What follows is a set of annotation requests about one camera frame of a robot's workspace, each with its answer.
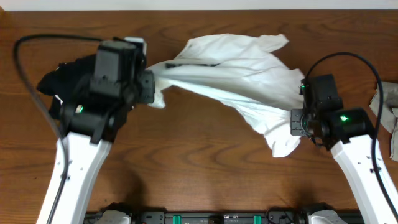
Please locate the white t-shirt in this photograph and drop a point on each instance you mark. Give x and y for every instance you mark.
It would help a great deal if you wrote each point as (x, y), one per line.
(241, 72)

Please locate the black folded clothes pile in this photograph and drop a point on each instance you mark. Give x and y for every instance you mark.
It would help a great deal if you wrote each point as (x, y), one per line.
(60, 83)

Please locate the grey cloth at right edge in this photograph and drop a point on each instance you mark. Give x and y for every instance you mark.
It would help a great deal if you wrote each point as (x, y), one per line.
(389, 114)

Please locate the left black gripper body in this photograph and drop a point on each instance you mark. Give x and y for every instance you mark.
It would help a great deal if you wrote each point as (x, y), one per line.
(143, 87)

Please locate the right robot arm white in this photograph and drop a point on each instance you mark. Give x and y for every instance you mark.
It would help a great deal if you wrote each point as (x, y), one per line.
(349, 136)

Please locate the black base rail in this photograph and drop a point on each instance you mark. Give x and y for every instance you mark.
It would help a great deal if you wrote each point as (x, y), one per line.
(318, 213)

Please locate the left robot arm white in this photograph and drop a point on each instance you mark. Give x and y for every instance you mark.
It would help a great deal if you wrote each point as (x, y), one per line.
(91, 112)

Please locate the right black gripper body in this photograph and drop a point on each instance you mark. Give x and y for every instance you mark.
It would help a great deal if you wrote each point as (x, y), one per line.
(296, 129)

